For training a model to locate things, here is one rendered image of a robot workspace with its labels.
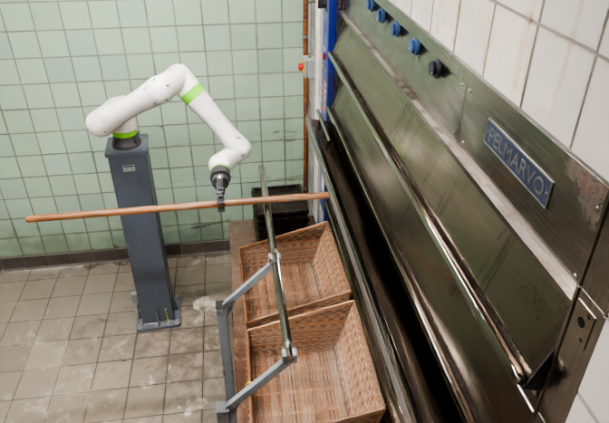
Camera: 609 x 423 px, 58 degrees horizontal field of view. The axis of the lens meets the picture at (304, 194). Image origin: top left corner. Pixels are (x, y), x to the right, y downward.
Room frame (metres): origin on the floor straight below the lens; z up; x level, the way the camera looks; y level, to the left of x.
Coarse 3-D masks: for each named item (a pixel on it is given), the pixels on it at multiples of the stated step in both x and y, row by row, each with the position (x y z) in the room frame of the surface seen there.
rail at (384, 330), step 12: (312, 120) 2.30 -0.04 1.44; (312, 132) 2.18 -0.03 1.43; (324, 156) 1.95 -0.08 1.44; (324, 168) 1.85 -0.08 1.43; (336, 192) 1.67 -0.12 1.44; (336, 204) 1.61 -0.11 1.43; (348, 228) 1.45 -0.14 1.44; (360, 252) 1.33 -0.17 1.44; (360, 264) 1.26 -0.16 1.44; (372, 288) 1.16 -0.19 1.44; (372, 300) 1.11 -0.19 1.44; (384, 324) 1.02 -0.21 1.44; (384, 336) 0.98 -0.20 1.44; (396, 360) 0.91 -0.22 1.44; (396, 372) 0.87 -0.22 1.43; (408, 384) 0.84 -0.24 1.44; (408, 396) 0.80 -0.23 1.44; (408, 408) 0.78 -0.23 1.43; (420, 420) 0.74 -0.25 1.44
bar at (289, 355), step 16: (272, 224) 1.86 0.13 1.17; (272, 240) 1.74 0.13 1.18; (272, 256) 1.64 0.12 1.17; (240, 288) 1.63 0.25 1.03; (224, 304) 1.61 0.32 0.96; (224, 320) 1.60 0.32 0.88; (288, 320) 1.32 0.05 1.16; (224, 336) 1.60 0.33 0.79; (288, 336) 1.24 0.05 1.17; (224, 352) 1.60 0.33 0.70; (288, 352) 1.17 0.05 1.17; (224, 368) 1.60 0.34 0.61; (272, 368) 1.17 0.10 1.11; (256, 384) 1.15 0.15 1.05; (240, 400) 1.14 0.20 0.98; (224, 416) 1.12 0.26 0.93
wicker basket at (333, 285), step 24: (264, 240) 2.29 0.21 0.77; (288, 240) 2.31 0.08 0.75; (312, 240) 2.33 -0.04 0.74; (240, 264) 2.13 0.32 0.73; (264, 264) 2.29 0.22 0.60; (288, 264) 2.31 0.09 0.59; (312, 264) 2.32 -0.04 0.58; (336, 264) 2.04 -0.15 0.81; (264, 288) 2.12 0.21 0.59; (312, 288) 2.12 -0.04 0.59; (336, 288) 1.94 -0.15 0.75; (264, 312) 1.95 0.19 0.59; (288, 312) 1.76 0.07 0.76
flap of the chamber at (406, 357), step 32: (320, 160) 1.95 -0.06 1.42; (352, 192) 1.73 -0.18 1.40; (352, 224) 1.51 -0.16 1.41; (352, 256) 1.34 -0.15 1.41; (384, 256) 1.35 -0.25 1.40; (384, 288) 1.20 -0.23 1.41; (416, 320) 1.08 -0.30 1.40; (384, 352) 0.96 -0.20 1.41; (416, 352) 0.96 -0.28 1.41; (416, 384) 0.86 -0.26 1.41; (448, 416) 0.78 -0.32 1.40
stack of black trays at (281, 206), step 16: (256, 192) 2.63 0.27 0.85; (272, 192) 2.63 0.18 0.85; (288, 192) 2.63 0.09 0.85; (256, 208) 2.44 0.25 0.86; (272, 208) 2.46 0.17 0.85; (288, 208) 2.46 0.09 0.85; (304, 208) 2.46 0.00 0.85; (256, 224) 2.44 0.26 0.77; (288, 224) 2.43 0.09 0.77; (304, 224) 2.44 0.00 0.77; (256, 240) 2.48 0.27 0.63; (304, 240) 2.44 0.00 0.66
